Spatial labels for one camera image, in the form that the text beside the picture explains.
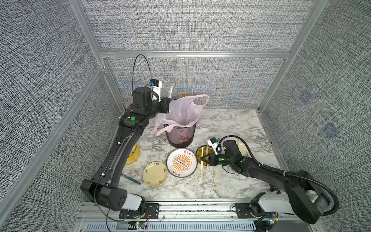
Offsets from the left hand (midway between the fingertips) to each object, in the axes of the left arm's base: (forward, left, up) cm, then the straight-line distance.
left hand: (174, 97), depth 69 cm
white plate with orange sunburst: (-16, -2, -40) cm, 43 cm away
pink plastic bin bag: (+9, -5, -21) cm, 23 cm away
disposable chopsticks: (-18, -16, -24) cm, 34 cm away
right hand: (-17, -13, -28) cm, 35 cm away
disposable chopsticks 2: (-21, -14, -30) cm, 39 cm away
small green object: (-25, +26, -40) cm, 54 cm away
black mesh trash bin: (-6, -3, -26) cm, 27 cm away
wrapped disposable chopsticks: (-24, -22, -40) cm, 52 cm away
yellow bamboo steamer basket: (-12, +26, -36) cm, 46 cm away
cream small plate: (-22, +14, -40) cm, 48 cm away
